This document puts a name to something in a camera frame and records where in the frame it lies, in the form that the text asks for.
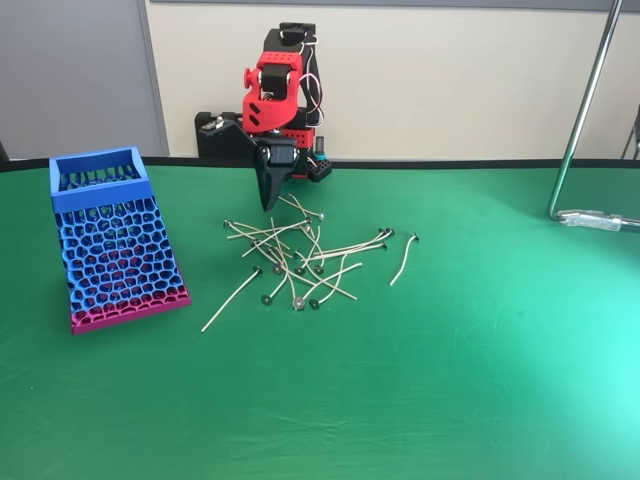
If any white and red servo cable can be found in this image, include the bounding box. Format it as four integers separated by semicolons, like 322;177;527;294
298;34;327;127

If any chrome metal stand pole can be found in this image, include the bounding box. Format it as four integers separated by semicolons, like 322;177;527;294
546;0;626;224

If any blue and magenta lattice basket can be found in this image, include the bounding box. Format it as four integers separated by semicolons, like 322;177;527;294
48;145;193;336

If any black and teal clamp screw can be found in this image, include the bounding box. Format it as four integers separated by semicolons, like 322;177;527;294
313;134;332;169

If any green cloth with black border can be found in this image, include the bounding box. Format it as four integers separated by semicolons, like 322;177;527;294
0;155;640;480

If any clear plastic clamp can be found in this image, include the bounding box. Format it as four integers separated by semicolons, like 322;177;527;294
557;208;640;233

